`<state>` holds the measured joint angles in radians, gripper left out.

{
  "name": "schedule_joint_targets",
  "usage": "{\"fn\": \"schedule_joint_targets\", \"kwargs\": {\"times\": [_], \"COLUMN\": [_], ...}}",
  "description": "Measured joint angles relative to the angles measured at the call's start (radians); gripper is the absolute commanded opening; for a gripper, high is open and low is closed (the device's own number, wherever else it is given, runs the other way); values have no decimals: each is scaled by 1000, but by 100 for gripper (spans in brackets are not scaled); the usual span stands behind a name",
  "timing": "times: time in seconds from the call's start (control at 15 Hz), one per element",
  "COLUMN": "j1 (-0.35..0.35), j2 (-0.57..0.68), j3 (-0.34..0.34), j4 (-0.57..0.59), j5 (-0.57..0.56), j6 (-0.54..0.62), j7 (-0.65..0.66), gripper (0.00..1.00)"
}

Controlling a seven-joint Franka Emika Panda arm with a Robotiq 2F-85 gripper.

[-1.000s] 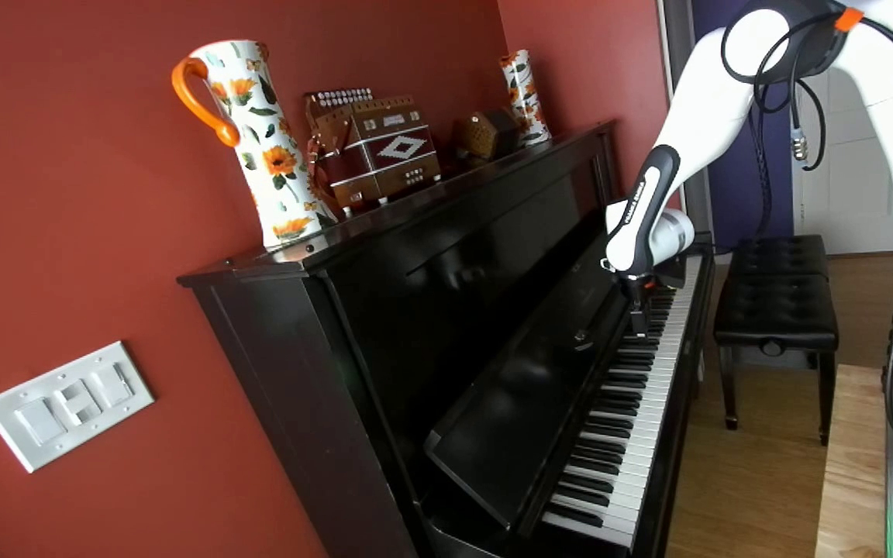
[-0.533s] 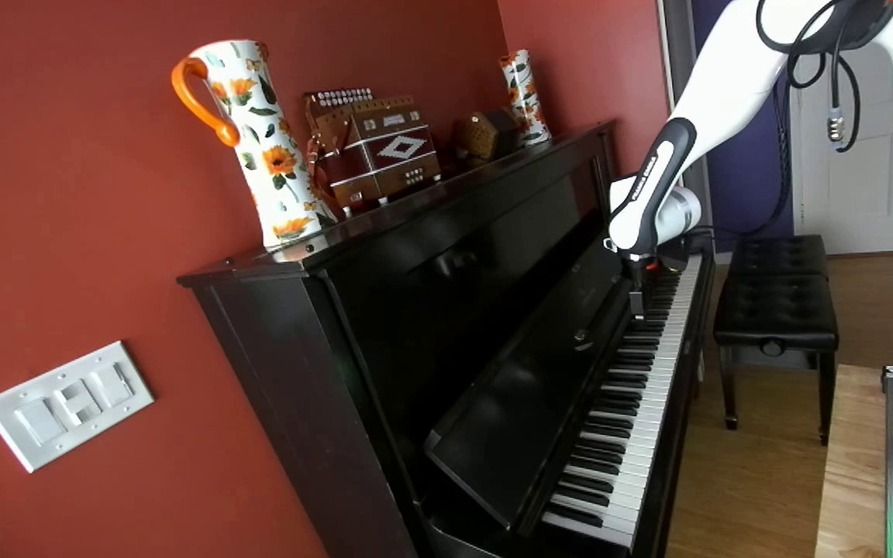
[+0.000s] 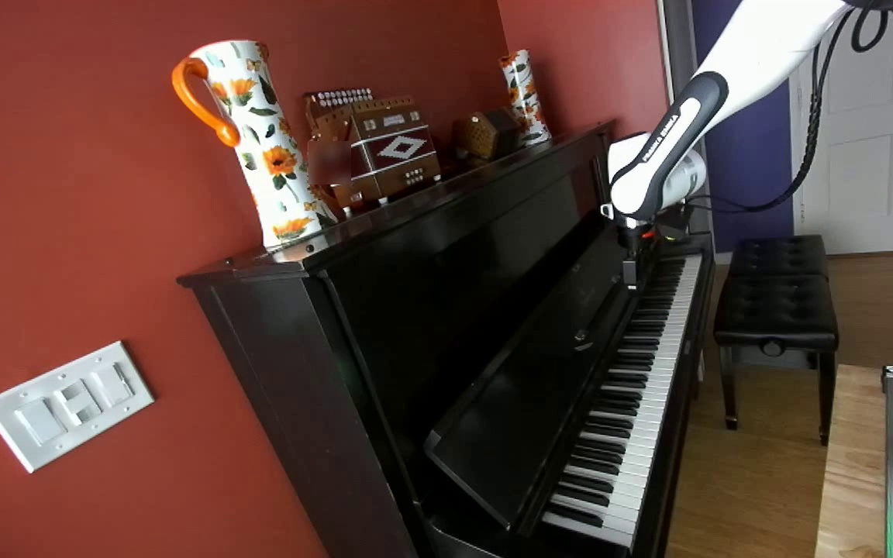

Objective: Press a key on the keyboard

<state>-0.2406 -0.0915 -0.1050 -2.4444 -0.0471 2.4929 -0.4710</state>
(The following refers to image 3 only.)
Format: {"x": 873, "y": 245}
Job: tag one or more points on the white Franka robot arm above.
{"x": 759, "y": 50}

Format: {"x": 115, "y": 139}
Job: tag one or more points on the black piano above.
{"x": 488, "y": 343}

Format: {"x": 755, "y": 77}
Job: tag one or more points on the light wooden table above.
{"x": 851, "y": 467}

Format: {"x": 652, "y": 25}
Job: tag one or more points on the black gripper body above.
{"x": 656, "y": 231}

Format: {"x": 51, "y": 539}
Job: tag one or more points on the small floral ceramic vase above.
{"x": 526, "y": 97}

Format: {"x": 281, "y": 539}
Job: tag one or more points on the black tufted piano bench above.
{"x": 777, "y": 294}

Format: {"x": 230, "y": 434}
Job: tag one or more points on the white multi light switch plate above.
{"x": 70, "y": 405}

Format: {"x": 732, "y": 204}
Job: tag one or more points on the brown wooden concertina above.
{"x": 478, "y": 138}

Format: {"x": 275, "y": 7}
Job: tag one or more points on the white panel door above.
{"x": 871, "y": 197}

